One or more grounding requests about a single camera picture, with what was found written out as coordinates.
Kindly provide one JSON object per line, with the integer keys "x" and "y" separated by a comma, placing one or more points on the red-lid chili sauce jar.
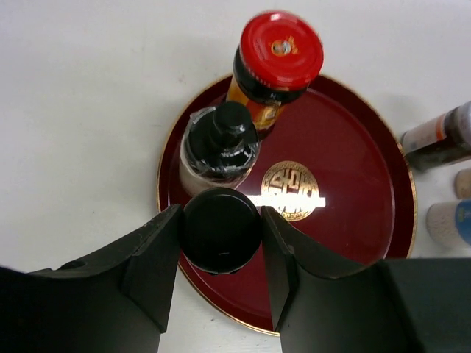
{"x": 279, "y": 55}

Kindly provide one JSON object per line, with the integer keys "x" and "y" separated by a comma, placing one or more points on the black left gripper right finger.
{"x": 323, "y": 302}

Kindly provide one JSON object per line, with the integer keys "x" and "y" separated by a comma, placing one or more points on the round red lacquer tray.
{"x": 329, "y": 144}

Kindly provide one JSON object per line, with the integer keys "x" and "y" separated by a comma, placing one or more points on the black-cap white powder bottle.
{"x": 219, "y": 148}

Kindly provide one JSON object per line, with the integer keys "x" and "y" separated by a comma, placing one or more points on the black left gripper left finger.
{"x": 115, "y": 299}

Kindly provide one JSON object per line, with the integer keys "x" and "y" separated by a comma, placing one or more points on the small black-lid spice jar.
{"x": 221, "y": 232}

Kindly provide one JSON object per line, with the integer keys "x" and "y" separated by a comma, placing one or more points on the white-lid dark sauce jar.
{"x": 444, "y": 140}

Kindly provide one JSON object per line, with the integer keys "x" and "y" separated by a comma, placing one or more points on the pink-lid jar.
{"x": 462, "y": 184}

